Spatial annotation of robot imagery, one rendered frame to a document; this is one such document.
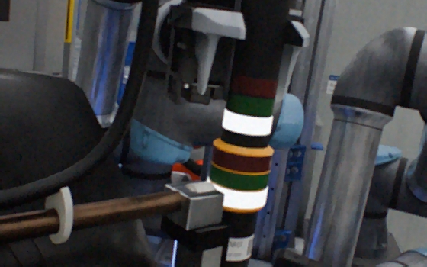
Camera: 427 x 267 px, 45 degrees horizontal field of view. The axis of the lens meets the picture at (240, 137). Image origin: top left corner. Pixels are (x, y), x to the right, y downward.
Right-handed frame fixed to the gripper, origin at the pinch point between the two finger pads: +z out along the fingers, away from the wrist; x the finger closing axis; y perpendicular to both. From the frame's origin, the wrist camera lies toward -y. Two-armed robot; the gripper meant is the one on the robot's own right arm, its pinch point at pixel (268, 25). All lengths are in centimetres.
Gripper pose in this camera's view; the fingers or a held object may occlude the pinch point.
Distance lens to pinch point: 34.4
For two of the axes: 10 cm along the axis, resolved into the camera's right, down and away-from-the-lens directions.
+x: -9.4, -0.6, -3.4
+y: -1.4, 9.7, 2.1
